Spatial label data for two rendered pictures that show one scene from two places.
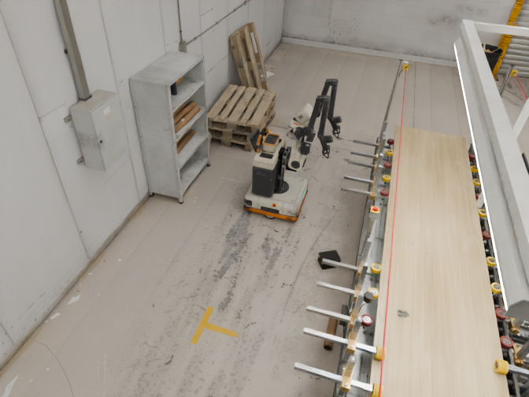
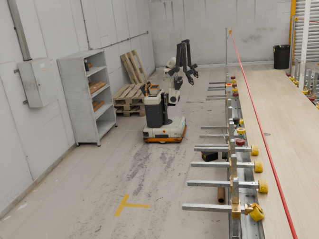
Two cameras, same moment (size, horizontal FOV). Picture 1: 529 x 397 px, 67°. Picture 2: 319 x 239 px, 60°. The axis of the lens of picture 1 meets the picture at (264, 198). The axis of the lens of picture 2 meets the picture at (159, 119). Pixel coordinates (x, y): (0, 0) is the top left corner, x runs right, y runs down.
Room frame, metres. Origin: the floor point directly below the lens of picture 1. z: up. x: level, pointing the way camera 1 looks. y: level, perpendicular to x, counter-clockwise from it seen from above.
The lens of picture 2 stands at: (-0.63, 0.00, 2.06)
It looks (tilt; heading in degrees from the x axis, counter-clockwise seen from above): 21 degrees down; 359
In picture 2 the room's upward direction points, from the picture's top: 6 degrees counter-clockwise
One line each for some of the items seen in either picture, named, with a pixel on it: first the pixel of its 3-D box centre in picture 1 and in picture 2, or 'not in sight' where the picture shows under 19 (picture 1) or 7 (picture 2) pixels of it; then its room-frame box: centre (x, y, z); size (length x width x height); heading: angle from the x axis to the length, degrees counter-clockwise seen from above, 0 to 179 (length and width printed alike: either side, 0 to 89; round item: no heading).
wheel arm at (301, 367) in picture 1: (335, 377); (224, 164); (1.16, -0.48, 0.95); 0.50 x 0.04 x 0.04; 75
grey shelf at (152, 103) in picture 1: (175, 128); (90, 96); (4.23, 1.12, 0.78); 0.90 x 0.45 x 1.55; 165
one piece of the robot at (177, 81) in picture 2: (307, 140); (177, 81); (3.76, -0.43, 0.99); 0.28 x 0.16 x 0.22; 165
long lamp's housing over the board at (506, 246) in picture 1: (482, 117); not in sight; (1.83, -1.07, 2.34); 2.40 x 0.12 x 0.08; 165
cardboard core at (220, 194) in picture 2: (331, 333); (220, 192); (2.03, -0.67, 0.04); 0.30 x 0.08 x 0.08; 165
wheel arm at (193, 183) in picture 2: not in sight; (224, 183); (0.92, -0.41, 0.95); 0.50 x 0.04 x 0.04; 75
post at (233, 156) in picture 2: not in sight; (234, 185); (0.94, -0.49, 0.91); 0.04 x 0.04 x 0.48; 75
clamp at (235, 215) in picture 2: not in sight; (235, 207); (0.68, -0.41, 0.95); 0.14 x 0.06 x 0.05; 165
